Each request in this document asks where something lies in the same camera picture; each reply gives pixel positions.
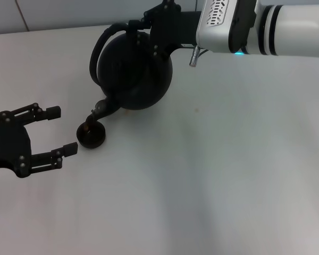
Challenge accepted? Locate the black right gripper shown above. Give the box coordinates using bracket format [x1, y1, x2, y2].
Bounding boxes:
[127, 0, 202, 62]

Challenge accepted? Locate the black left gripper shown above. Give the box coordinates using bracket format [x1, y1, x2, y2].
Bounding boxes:
[0, 103, 79, 179]

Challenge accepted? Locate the small black teacup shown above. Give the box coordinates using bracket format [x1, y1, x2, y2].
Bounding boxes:
[76, 121, 106, 149]

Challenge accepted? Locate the black round teapot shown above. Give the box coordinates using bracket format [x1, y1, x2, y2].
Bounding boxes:
[89, 22, 174, 128]

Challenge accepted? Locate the right gripper cable with plug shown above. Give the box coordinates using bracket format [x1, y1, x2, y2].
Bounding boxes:
[188, 45, 211, 67]

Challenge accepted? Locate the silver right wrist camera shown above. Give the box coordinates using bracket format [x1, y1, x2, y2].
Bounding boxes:
[195, 0, 257, 54]

